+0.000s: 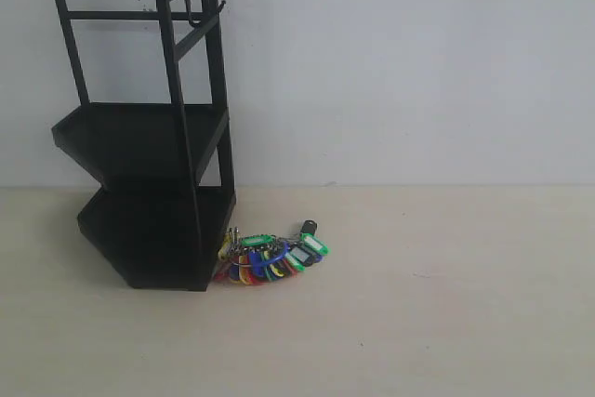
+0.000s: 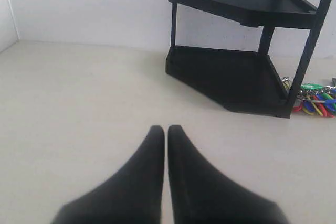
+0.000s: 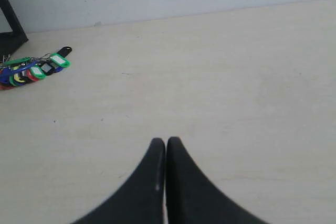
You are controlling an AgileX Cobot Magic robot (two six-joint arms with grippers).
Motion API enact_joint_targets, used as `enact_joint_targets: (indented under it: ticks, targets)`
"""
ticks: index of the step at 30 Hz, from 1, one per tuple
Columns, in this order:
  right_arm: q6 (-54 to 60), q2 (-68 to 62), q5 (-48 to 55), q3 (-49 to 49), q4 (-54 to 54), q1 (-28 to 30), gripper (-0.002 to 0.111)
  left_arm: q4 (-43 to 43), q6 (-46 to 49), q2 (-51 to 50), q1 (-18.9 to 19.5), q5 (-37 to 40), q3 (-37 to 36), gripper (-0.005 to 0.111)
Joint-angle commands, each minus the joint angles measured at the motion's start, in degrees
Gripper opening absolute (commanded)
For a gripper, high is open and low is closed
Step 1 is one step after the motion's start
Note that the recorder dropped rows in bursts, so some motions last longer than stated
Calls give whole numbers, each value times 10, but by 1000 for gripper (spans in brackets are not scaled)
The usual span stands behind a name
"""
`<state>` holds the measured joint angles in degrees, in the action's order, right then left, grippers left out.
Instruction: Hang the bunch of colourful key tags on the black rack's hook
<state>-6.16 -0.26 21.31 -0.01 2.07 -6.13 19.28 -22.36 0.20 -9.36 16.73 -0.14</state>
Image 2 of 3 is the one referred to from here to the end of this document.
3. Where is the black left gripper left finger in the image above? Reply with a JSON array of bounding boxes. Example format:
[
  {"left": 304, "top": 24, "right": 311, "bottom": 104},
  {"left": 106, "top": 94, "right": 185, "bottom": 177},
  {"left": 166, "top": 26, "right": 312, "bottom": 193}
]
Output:
[{"left": 52, "top": 125, "right": 165, "bottom": 223}]

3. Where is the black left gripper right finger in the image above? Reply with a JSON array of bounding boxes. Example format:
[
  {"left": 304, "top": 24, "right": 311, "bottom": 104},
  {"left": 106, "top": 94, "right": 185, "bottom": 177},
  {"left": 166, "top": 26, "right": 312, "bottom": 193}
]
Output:
[{"left": 167, "top": 125, "right": 288, "bottom": 223}]

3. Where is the key ring with coloured tags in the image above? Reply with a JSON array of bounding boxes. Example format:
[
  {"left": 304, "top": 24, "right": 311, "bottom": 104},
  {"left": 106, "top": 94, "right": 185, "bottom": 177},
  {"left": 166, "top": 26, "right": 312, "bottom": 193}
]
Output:
[{"left": 292, "top": 78, "right": 335, "bottom": 118}]

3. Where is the black tiered shelf rack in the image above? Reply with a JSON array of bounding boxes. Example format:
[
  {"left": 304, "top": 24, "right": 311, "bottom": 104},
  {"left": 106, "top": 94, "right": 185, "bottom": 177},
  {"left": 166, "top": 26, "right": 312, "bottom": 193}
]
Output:
[{"left": 165, "top": 0, "right": 332, "bottom": 118}]

